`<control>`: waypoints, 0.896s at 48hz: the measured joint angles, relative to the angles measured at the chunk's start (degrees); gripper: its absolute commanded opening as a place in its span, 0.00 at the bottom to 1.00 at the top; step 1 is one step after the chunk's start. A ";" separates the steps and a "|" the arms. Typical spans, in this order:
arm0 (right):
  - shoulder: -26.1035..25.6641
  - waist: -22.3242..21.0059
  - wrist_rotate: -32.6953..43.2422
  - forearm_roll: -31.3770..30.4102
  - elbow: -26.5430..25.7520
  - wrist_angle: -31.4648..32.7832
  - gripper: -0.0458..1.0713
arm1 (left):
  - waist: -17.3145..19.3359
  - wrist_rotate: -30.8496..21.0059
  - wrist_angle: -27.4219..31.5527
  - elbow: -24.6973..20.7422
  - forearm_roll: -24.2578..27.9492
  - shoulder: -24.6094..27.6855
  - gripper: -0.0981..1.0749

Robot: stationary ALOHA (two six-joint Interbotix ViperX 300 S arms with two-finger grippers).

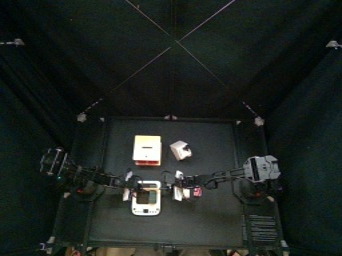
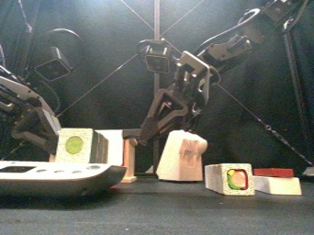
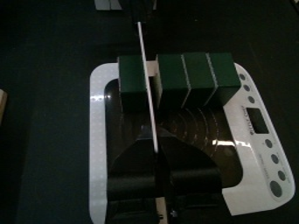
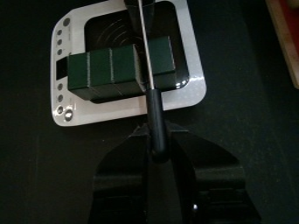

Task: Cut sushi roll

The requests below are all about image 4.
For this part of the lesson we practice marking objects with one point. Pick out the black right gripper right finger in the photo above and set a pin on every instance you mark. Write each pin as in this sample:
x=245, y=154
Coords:
x=213, y=175

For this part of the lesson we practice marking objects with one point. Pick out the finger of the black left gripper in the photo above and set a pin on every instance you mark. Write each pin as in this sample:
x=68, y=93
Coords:
x=148, y=11
x=132, y=14

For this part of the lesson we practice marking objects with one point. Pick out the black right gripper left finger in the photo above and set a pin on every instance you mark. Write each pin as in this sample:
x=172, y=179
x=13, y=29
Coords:
x=120, y=180

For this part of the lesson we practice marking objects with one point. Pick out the green toy sushi roll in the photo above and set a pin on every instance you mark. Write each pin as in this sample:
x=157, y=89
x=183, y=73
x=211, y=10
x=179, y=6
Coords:
x=100, y=67

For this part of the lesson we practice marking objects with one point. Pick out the silver metal rod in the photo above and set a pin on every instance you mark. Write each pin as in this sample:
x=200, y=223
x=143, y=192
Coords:
x=157, y=125

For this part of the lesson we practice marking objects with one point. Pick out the white toy kitchen scale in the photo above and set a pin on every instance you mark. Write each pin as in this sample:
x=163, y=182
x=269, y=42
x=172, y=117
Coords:
x=187, y=96

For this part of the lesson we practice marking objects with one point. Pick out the wooden box with red drawer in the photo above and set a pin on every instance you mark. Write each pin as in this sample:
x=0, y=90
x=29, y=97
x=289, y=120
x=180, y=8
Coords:
x=287, y=35

